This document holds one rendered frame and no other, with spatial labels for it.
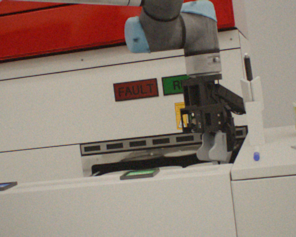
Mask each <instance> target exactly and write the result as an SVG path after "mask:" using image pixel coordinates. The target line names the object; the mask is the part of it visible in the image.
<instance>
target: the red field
mask: <svg viewBox="0 0 296 237"><path fill-rule="evenodd" d="M114 88H115V95H116V100H119V99H127V98H136V97H143V96H151V95H157V90H156V82H155V80H147V81H139V82H132V83H124V84H117V85H114Z"/></svg>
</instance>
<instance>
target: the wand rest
mask: <svg viewBox="0 0 296 237"><path fill-rule="evenodd" d="M240 84H241V91H242V96H243V103H244V109H245V111H246V116H247V124H248V133H249V140H250V146H252V145H262V144H265V140H264V131H263V123H262V115H261V114H262V110H263V109H264V106H263V98H262V91H261V84H260V77H259V76H257V77H256V78H254V79H253V80H252V81H250V82H249V81H248V80H245V79H243V78H241V79H240Z"/></svg>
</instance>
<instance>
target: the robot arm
mask: <svg viewBox="0 0 296 237"><path fill-rule="evenodd" d="M24 1H42V2H62V3H80V4H99V5H128V6H141V7H142V8H141V13H140V16H139V17H138V16H136V17H131V18H129V19H128V20H127V21H126V23H125V29H124V32H125V40H126V44H127V46H128V48H129V50H130V51H131V52H132V53H148V54H150V53H151V52H160V51H168V50H177V49H184V54H185V66H186V74H187V75H188V76H190V77H189V78H188V79H184V80H182V86H183V94H184V102H185V108H181V109H180V114H181V122H182V130H183V133H185V132H190V131H191V132H192V133H201V134H202V143H203V144H202V146H201V147H200V148H199V149H198V150H197V152H196V155H197V158H198V159H199V160H204V161H211V162H212V163H213V165H217V164H229V161H230V158H231V155H232V151H233V149H234V144H235V139H236V128H235V124H234V117H232V113H234V114H236V115H243V114H246V111H245V109H244V103H243V98H242V97H240V96H239V95H238V94H236V93H234V92H232V91H230V90H229V89H227V88H225V87H224V86H222V85H220V84H219V83H216V84H215V81H216V80H221V79H222V74H220V72H221V71H222V65H221V56H220V47H219V39H218V30H217V20H216V14H215V10H214V6H213V4H212V3H211V2H210V1H208V0H199V1H192V2H187V3H184V0H24ZM183 3H184V4H183ZM231 112H232V113H231ZM183 115H187V116H188V123H187V127H184V120H183ZM218 130H220V131H222V132H217V131H218ZM215 132H217V133H215Z"/></svg>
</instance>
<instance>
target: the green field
mask: <svg viewBox="0 0 296 237"><path fill-rule="evenodd" d="M189 77H190V76H180V77H173V78H165V79H163V82H164V90H165V94H167V93H175V92H183V86H182V80H184V79H188V78H189Z"/></svg>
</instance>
